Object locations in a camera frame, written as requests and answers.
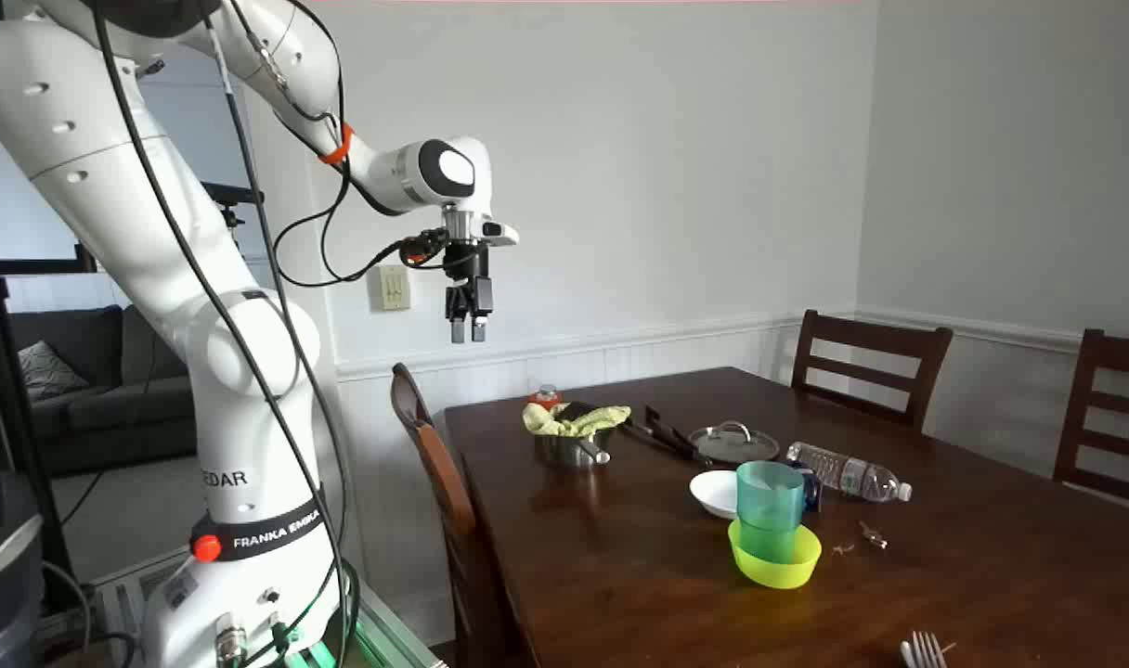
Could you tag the clear plastic water bottle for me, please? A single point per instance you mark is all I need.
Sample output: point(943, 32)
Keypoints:
point(849, 473)

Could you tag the blue-green plastic cup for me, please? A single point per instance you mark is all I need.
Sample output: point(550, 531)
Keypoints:
point(769, 507)

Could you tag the grey sofa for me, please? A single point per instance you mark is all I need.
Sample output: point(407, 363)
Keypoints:
point(102, 389)

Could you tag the glass pot lid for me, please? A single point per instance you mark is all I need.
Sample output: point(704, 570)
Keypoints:
point(735, 442)

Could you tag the small metal pot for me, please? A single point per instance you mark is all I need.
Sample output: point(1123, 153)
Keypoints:
point(577, 452)

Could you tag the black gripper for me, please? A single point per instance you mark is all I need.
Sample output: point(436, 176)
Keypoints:
point(471, 270)

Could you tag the wooden chair right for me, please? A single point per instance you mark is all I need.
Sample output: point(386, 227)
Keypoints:
point(1094, 446)

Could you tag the wooden chair near robot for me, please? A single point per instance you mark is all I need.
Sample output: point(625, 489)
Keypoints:
point(485, 619)

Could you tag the metal fork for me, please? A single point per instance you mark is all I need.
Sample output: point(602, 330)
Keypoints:
point(924, 651)

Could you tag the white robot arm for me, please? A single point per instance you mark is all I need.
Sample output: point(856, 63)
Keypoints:
point(262, 572)

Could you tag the black tongs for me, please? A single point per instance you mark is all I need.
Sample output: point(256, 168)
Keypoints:
point(655, 433)

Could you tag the wall outlet plate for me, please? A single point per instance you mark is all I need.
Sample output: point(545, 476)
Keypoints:
point(392, 287)

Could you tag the yellow-green plastic bowl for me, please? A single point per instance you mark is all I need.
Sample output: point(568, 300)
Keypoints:
point(795, 570)

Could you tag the yellow cloth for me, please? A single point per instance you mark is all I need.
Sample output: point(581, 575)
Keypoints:
point(573, 419)

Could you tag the orange bottle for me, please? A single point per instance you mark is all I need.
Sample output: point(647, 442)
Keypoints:
point(549, 399)

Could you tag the small white plate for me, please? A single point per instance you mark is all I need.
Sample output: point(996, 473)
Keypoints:
point(715, 489)

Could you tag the wooden chair middle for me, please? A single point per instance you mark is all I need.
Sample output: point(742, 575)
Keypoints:
point(872, 363)

